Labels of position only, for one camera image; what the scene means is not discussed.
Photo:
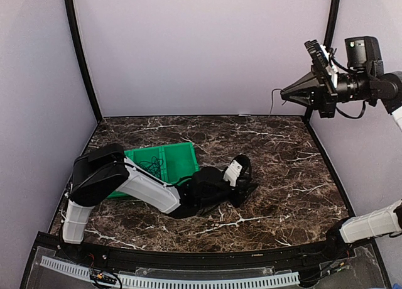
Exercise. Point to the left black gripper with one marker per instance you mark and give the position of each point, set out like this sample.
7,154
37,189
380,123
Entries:
243,192

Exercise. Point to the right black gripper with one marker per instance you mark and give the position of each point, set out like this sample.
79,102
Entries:
322,94

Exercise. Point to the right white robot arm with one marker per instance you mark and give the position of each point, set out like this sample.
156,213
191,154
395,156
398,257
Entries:
386,221

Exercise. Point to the right green plastic bin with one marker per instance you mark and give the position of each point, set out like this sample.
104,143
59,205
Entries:
179,161

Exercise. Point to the left green plastic bin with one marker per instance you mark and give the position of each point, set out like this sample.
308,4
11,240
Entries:
127,154

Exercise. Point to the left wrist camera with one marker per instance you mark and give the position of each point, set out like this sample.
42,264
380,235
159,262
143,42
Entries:
206,176

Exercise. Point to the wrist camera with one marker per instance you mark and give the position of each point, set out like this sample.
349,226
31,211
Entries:
363,54
206,176

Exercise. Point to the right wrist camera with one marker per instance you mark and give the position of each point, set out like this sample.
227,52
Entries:
363,54

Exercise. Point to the right black frame post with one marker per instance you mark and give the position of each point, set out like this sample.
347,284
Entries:
327,43

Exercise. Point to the black frame post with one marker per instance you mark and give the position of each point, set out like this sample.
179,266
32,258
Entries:
81,59
327,43

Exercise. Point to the black front rail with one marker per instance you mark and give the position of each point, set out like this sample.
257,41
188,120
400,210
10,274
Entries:
304,257

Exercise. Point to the white slotted cable duct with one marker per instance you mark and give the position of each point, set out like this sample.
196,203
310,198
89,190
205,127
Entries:
125,280

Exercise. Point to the left black frame post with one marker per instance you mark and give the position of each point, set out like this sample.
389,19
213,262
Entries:
81,59

